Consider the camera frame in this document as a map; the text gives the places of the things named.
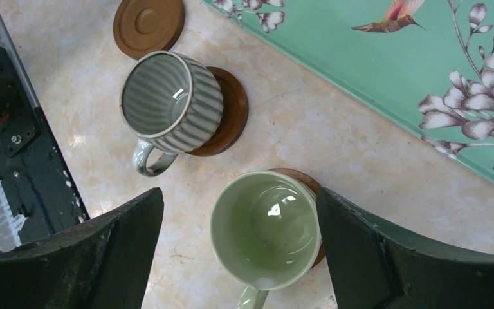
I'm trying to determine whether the ribbed grey mug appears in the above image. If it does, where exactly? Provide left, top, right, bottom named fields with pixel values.
left=120, top=50, right=224, bottom=177

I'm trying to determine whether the light green mug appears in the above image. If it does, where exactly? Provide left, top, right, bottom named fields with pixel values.
left=210, top=170, right=322, bottom=308

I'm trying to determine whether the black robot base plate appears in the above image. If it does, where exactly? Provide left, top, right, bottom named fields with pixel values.
left=0, top=47, right=90, bottom=243

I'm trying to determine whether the dark brown wooden coaster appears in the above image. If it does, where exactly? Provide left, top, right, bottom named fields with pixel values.
left=270, top=167, right=325, bottom=268
left=188, top=66, right=249, bottom=157
left=113, top=0, right=185, bottom=59

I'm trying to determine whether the green floral serving tray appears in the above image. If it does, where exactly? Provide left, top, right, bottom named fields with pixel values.
left=206, top=1, right=494, bottom=184

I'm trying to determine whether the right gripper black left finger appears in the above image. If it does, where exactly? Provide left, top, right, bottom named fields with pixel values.
left=0, top=188, right=164, bottom=308

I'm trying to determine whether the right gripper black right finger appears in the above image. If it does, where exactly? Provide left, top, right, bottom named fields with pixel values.
left=316, top=188, right=494, bottom=308

